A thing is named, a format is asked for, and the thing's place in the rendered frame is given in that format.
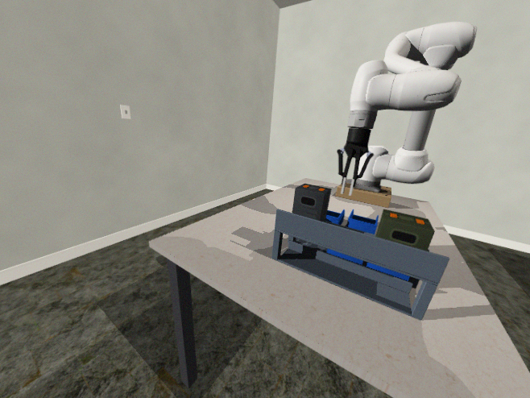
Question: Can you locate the grey metal shelf rack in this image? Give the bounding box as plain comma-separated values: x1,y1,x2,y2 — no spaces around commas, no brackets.
271,209,449,321

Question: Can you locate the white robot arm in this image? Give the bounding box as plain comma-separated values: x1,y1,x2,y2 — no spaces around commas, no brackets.
347,22,477,193

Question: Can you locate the black case with orange latches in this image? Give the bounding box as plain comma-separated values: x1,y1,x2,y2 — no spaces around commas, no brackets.
292,184,331,222

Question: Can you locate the dark green case with handle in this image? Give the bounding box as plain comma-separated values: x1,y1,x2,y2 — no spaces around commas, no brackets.
375,209,435,251

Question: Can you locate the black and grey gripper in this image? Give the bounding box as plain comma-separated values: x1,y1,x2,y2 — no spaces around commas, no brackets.
337,128,374,196

